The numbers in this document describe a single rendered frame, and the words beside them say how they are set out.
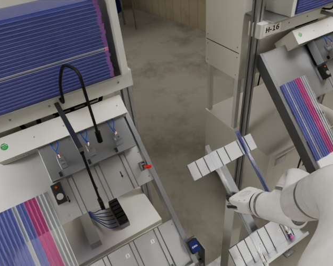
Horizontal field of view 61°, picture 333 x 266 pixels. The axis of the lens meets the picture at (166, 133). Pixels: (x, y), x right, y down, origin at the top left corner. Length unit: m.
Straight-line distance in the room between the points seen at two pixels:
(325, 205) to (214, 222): 1.74
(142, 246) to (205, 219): 1.09
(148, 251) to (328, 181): 0.84
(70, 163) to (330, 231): 0.88
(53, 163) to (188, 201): 1.43
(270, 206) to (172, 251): 0.52
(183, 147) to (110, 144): 1.68
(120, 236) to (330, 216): 1.14
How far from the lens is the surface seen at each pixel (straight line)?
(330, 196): 0.52
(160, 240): 1.23
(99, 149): 1.13
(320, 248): 0.46
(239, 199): 0.99
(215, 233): 2.19
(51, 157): 1.13
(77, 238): 1.56
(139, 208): 1.57
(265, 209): 0.90
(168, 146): 2.77
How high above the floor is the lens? 1.88
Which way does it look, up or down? 40 degrees down
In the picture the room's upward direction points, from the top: 6 degrees counter-clockwise
